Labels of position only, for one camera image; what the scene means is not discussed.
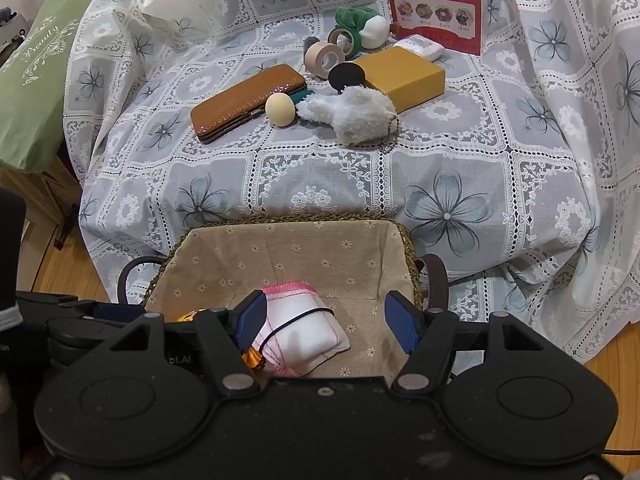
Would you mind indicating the beige tape roll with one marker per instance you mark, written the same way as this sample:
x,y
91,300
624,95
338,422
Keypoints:
x,y
320,57

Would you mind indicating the wooden furniture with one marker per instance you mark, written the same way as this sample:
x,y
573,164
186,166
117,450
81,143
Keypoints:
x,y
35,195

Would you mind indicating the white fluffy pouch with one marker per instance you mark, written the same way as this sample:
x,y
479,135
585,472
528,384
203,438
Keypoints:
x,y
360,115

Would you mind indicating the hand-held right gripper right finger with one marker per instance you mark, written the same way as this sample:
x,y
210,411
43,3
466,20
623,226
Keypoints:
x,y
404,322

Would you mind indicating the white pads with pink edge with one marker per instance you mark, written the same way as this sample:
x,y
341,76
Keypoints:
x,y
305,330

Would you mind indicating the red and teal box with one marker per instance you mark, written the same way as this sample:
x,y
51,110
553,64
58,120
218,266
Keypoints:
x,y
435,17

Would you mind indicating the beige egg-shaped sponge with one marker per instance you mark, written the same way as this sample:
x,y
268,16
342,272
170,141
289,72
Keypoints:
x,y
280,109

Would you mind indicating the dark grey roll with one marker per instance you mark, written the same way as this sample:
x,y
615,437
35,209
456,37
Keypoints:
x,y
310,45

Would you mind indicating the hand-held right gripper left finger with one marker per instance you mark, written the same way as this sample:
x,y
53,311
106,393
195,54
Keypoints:
x,y
252,317

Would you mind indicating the teal flat item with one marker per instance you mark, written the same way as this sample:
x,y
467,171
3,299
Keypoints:
x,y
302,95

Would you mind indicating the orange yellow item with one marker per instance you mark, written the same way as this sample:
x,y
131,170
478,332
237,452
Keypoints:
x,y
251,360

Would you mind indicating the white lace floral cloth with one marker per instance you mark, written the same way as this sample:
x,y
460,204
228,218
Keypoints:
x,y
450,170

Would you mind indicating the green and white plush toy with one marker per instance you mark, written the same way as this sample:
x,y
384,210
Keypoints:
x,y
372,30

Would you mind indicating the grey device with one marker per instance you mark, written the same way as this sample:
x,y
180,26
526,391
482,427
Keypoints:
x,y
12,30

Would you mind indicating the white tissue packet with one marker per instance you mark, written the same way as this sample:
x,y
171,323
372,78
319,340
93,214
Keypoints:
x,y
420,46

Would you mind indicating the black round disc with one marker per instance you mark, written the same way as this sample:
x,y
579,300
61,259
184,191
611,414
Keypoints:
x,y
347,77

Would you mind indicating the yellow box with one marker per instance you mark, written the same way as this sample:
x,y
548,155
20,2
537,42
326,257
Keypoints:
x,y
405,80

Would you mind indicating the green printed pillow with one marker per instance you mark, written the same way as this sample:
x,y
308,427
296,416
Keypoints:
x,y
35,85

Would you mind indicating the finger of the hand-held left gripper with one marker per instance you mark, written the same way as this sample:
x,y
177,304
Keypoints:
x,y
120,312

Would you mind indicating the brown leather case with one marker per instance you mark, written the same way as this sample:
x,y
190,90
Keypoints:
x,y
240,102

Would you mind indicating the green tape roll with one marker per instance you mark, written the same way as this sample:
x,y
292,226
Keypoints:
x,y
345,40

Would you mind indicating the black cloth with grey band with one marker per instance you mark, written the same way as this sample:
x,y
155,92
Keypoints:
x,y
10,260

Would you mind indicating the woven basket with fabric lining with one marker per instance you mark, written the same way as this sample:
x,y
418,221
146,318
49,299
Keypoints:
x,y
300,260

